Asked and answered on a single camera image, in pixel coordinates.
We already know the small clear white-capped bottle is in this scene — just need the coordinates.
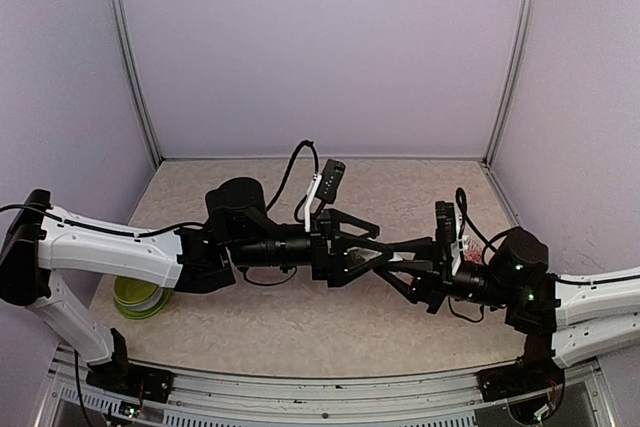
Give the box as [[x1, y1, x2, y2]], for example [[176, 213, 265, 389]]
[[388, 253, 404, 266]]

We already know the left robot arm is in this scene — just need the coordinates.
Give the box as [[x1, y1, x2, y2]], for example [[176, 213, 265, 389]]
[[1, 177, 394, 392]]

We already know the aluminium frame post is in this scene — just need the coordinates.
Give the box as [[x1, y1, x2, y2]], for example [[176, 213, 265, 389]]
[[483, 0, 535, 169], [109, 0, 164, 169]]

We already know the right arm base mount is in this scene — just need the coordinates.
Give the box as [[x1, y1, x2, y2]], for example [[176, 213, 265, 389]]
[[476, 360, 565, 402]]

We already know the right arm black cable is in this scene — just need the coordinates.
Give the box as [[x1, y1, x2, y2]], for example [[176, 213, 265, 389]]
[[454, 186, 501, 253]]

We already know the front aluminium rail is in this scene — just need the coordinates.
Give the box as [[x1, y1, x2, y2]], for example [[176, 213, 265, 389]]
[[34, 356, 616, 427]]

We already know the right aluminium frame post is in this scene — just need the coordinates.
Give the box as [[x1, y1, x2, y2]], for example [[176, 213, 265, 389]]
[[483, 0, 535, 169]]

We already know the red patterned oval tin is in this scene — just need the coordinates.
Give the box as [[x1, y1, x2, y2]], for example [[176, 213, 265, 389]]
[[463, 240, 484, 265]]

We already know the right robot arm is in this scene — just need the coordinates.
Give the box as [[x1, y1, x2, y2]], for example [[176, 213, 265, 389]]
[[375, 227, 639, 391]]

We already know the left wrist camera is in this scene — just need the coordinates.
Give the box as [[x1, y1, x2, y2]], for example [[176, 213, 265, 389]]
[[302, 159, 346, 233]]

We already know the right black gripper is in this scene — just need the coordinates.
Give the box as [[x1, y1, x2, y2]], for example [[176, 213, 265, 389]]
[[375, 237, 515, 316]]

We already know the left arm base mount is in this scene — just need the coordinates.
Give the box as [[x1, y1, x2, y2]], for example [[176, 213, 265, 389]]
[[86, 361, 174, 404]]

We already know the left aluminium frame post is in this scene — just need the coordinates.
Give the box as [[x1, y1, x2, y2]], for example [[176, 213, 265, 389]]
[[109, 0, 164, 169]]

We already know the green bowl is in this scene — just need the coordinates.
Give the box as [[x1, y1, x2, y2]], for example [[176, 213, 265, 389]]
[[113, 277, 163, 313]]

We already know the green plate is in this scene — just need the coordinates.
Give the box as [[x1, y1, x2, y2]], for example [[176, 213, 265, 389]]
[[113, 277, 172, 320]]

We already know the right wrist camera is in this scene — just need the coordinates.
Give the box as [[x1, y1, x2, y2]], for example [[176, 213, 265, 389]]
[[435, 201, 468, 281]]

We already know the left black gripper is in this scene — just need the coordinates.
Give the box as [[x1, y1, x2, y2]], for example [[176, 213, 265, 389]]
[[229, 209, 395, 289]]

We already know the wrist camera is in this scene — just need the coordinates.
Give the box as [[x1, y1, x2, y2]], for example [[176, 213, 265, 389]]
[[435, 201, 468, 281], [302, 159, 346, 233]]

